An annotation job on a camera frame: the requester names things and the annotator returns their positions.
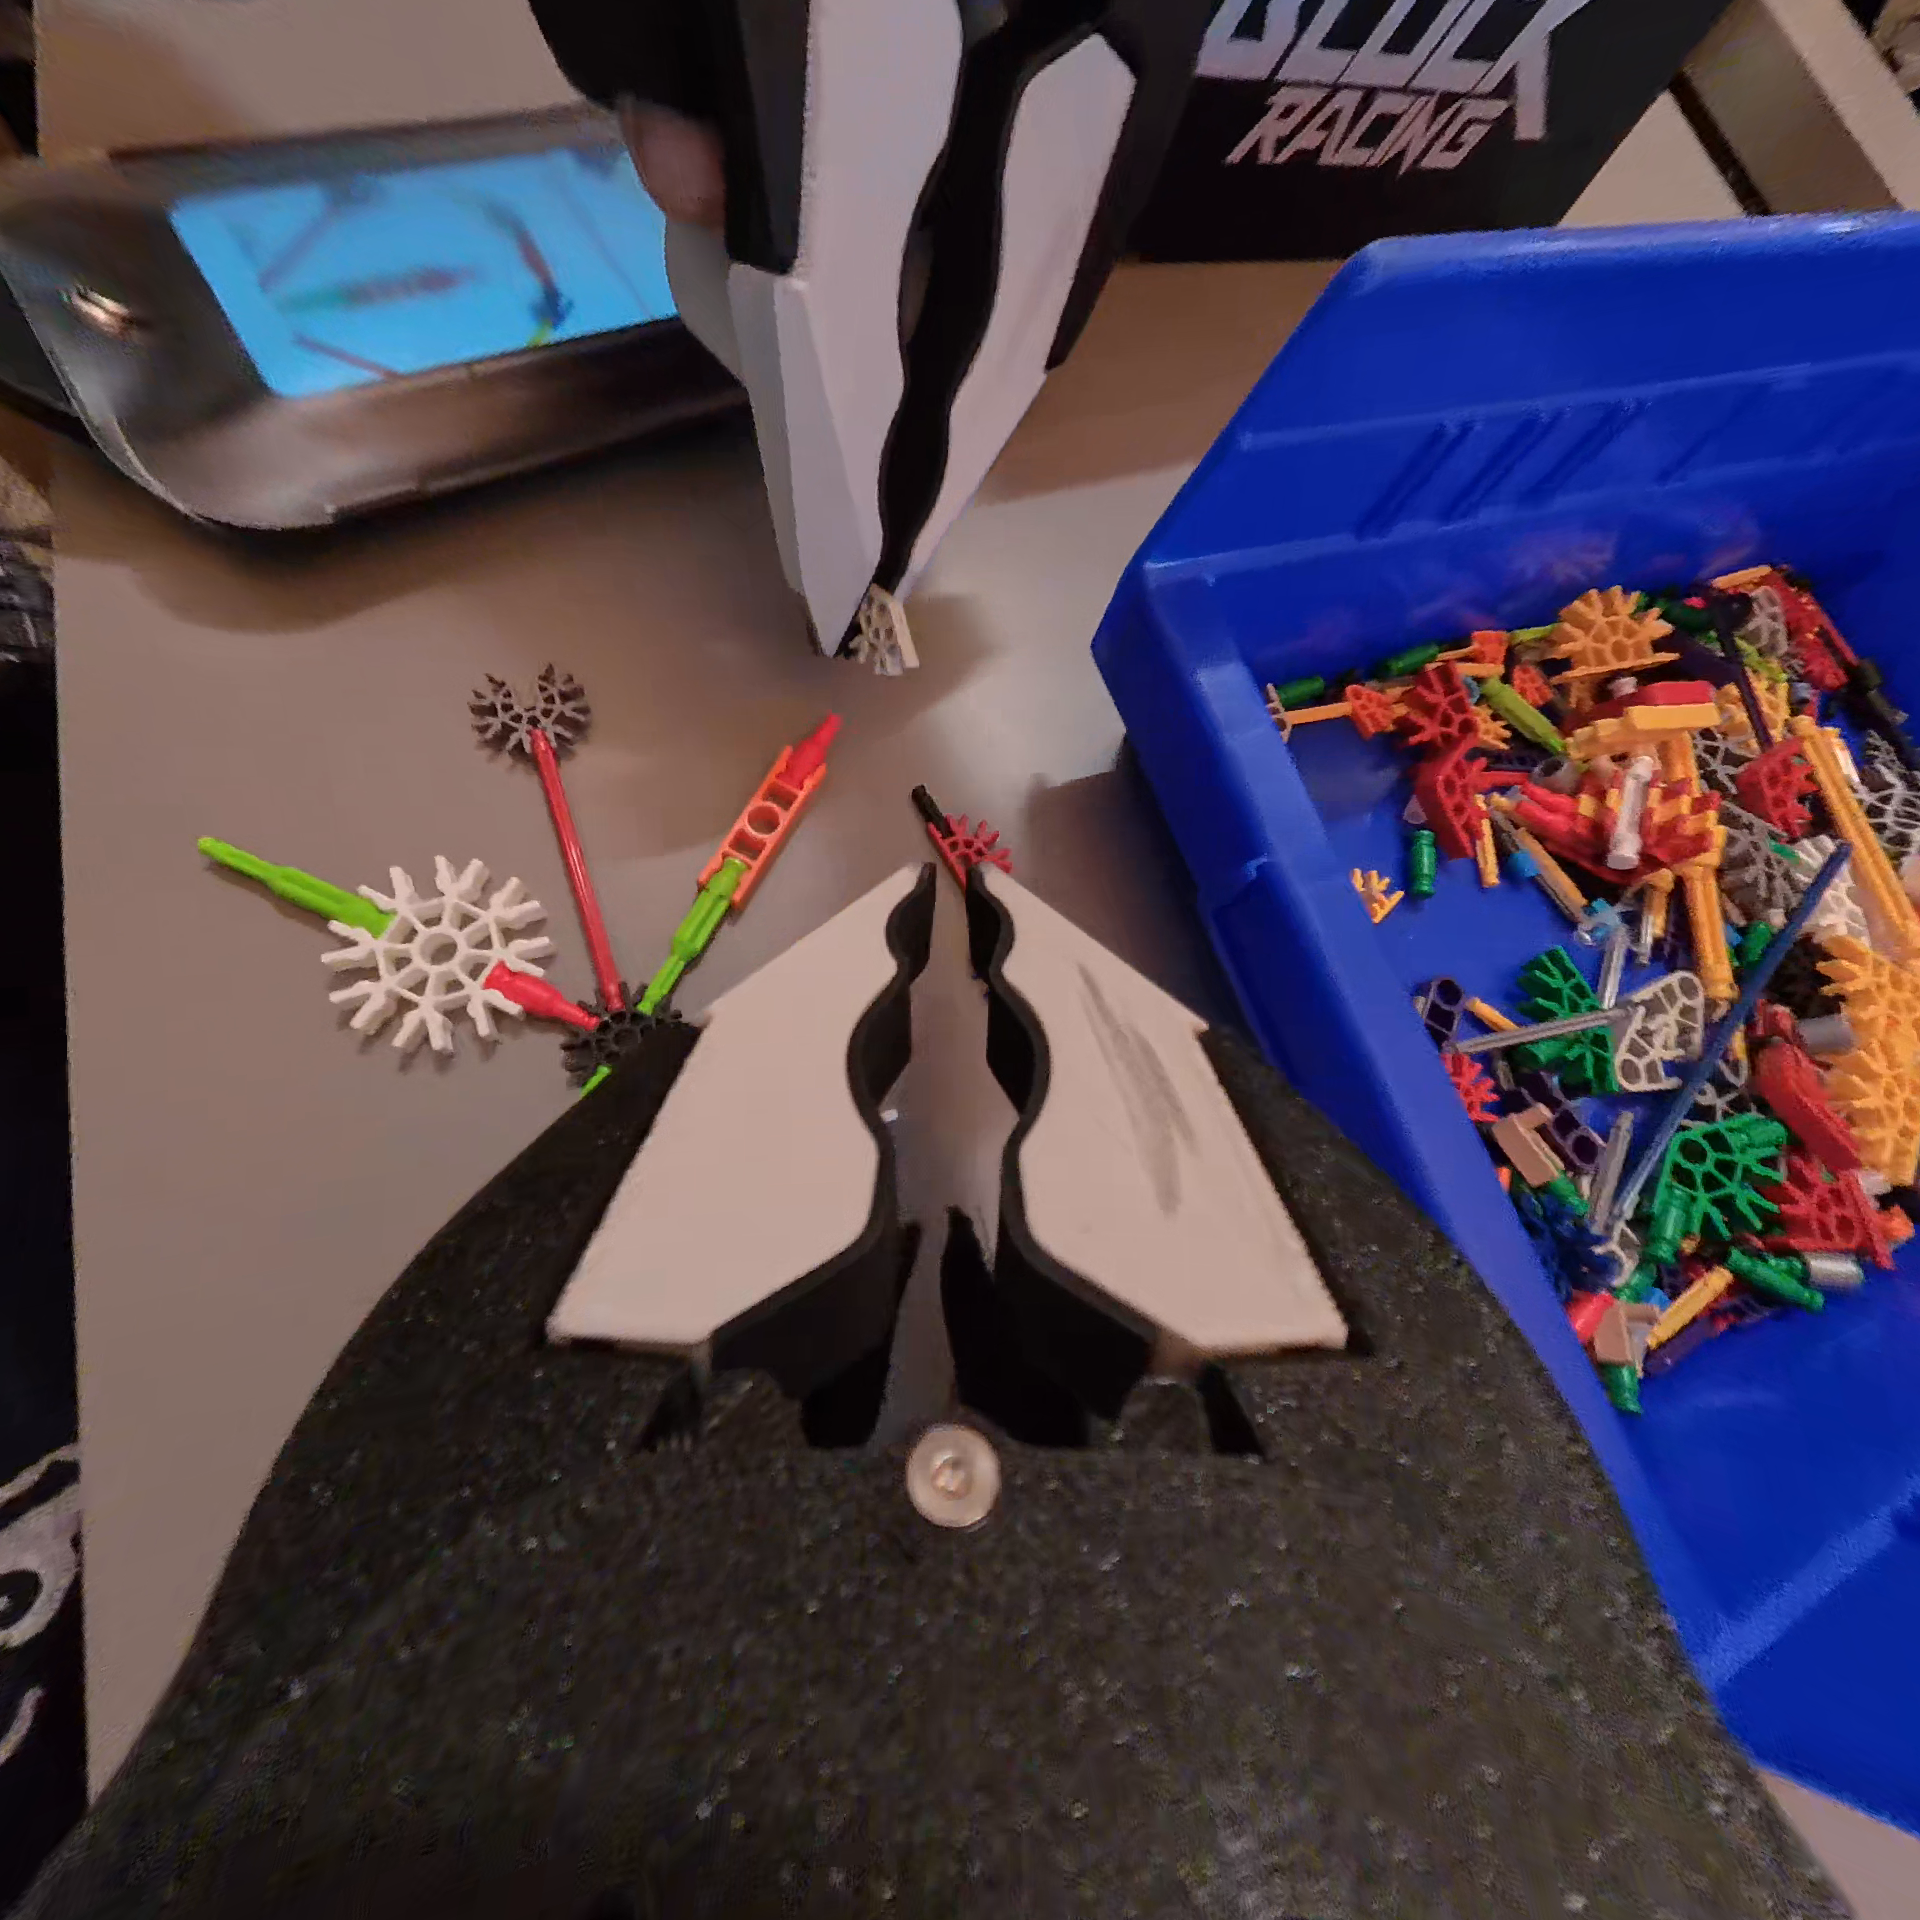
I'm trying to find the shiny metal fitting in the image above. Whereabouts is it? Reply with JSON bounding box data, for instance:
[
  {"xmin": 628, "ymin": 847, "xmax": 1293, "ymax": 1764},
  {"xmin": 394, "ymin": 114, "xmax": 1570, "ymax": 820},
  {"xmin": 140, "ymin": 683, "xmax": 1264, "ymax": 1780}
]
[{"xmin": 0, "ymin": 106, "xmax": 752, "ymax": 536}]

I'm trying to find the pile of colourful toy pieces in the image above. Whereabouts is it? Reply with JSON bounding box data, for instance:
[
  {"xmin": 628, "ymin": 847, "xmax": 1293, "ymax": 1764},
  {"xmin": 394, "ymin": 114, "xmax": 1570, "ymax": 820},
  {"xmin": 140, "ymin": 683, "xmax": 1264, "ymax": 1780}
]
[{"xmin": 1267, "ymin": 563, "xmax": 1920, "ymax": 1413}]

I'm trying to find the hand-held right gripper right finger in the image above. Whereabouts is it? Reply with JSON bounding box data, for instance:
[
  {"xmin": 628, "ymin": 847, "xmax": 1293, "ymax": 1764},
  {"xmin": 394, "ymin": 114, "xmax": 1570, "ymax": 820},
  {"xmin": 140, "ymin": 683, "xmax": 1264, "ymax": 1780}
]
[{"xmin": 961, "ymin": 866, "xmax": 1348, "ymax": 1442}]

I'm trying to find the blue plastic bin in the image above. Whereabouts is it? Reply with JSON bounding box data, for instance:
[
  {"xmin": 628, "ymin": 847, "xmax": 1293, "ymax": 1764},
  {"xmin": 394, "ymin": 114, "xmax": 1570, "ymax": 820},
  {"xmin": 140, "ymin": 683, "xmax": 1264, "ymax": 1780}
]
[{"xmin": 1092, "ymin": 210, "xmax": 1920, "ymax": 1787}]

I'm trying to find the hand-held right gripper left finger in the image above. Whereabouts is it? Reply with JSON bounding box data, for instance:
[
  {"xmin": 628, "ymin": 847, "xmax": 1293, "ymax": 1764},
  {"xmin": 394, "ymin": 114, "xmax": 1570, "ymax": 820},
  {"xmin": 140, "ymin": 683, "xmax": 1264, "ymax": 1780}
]
[{"xmin": 547, "ymin": 863, "xmax": 940, "ymax": 1449}]

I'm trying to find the red connector with black rod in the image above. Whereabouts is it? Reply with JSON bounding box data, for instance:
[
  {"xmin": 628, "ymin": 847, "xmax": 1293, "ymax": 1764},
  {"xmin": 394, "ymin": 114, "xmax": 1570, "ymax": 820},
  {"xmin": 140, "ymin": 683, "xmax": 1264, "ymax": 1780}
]
[{"xmin": 913, "ymin": 785, "xmax": 1016, "ymax": 885}]

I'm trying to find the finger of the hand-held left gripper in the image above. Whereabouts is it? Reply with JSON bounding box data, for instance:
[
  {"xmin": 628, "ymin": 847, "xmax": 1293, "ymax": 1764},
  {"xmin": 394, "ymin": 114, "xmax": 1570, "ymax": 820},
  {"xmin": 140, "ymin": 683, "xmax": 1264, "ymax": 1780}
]
[
  {"xmin": 730, "ymin": 0, "xmax": 962, "ymax": 657},
  {"xmin": 882, "ymin": 23, "xmax": 1136, "ymax": 595}
]

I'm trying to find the phone with lit screen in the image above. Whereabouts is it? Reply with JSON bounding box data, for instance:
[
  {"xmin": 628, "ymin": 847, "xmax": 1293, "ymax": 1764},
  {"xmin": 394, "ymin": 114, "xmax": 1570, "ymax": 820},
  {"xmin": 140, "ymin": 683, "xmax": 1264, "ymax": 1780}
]
[{"xmin": 164, "ymin": 141, "xmax": 683, "ymax": 400}]

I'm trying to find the person's left hand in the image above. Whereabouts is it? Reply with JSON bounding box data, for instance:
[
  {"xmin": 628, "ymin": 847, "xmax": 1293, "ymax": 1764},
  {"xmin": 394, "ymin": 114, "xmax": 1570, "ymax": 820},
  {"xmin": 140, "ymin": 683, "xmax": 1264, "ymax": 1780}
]
[{"xmin": 622, "ymin": 90, "xmax": 736, "ymax": 231}]

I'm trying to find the black toy box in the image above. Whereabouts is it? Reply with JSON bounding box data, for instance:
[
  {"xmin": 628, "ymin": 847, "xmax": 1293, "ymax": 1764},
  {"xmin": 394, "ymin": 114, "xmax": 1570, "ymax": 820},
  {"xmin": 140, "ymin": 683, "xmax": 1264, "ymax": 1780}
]
[{"xmin": 1124, "ymin": 0, "xmax": 1741, "ymax": 266}]

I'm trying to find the toy rod and connector assembly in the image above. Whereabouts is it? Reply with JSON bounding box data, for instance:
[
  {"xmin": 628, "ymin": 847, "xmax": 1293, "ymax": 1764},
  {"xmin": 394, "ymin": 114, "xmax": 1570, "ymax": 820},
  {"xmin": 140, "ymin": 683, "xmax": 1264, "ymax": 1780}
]
[{"xmin": 194, "ymin": 664, "xmax": 842, "ymax": 1097}]

